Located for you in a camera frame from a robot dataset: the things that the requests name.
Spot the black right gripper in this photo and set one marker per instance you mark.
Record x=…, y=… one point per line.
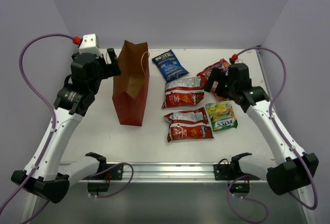
x=216, y=75

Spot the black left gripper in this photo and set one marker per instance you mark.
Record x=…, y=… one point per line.
x=107, y=67

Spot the red patterned snack bag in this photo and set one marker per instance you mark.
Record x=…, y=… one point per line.
x=222, y=65

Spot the red brown paper bag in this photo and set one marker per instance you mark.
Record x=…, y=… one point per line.
x=130, y=89

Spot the red Doritos chip bag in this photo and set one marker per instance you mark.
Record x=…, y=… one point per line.
x=183, y=92

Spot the green yellow candy packet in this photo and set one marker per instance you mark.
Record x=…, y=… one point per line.
x=221, y=115

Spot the blue Kettle potato chips bag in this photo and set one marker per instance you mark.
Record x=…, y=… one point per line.
x=169, y=66

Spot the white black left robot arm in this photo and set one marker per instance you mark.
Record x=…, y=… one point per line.
x=42, y=175

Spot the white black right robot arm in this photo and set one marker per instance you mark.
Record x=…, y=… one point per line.
x=294, y=167

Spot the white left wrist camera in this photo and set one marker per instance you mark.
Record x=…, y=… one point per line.
x=89, y=44

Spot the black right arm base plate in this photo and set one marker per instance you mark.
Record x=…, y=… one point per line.
x=227, y=170

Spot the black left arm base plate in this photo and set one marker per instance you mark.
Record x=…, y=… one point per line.
x=113, y=174

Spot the aluminium front mounting rail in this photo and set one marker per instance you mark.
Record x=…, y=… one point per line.
x=166, y=172

